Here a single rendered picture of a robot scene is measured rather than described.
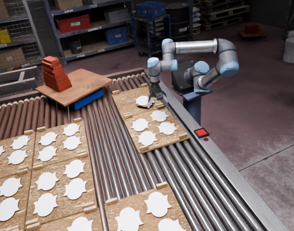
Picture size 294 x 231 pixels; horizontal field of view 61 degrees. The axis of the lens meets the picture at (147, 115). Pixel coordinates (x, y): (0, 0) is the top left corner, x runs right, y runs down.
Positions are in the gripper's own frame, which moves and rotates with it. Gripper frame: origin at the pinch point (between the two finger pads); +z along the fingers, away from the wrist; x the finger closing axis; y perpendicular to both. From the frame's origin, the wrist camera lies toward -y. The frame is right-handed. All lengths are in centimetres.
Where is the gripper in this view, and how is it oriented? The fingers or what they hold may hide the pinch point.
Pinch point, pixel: (158, 106)
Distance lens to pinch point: 180.8
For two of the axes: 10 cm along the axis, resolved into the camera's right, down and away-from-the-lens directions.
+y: -3.2, -5.0, 8.0
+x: -9.4, 2.6, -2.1
